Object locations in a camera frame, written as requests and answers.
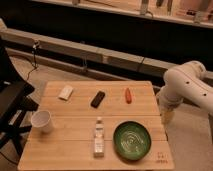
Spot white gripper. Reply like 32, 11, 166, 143
158, 87, 181, 125

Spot white sponge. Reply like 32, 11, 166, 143
58, 85, 73, 100

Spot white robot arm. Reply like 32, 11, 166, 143
156, 61, 213, 124

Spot green ceramic bowl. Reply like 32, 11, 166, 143
113, 121, 152, 161

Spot orange carrot toy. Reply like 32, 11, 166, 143
125, 88, 132, 104

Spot black rectangular block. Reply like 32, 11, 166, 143
90, 91, 105, 108

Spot clear small bottle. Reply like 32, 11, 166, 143
93, 117, 105, 157

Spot white paper cup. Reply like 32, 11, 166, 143
31, 110, 53, 133

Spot black chair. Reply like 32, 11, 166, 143
0, 37, 38, 156

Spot grey wall rail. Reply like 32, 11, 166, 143
0, 27, 213, 88

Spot black hanging cable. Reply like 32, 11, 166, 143
25, 40, 41, 83

